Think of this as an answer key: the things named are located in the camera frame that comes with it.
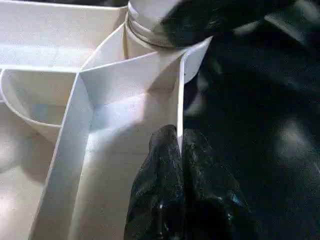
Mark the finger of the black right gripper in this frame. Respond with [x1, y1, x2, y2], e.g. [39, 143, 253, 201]
[162, 0, 266, 49]

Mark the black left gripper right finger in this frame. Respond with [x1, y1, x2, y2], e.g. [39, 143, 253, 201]
[181, 128, 264, 240]

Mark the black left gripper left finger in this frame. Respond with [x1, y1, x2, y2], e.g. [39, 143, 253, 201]
[124, 124, 188, 240]

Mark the white plastic table leg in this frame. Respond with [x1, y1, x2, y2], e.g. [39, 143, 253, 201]
[126, 0, 186, 50]

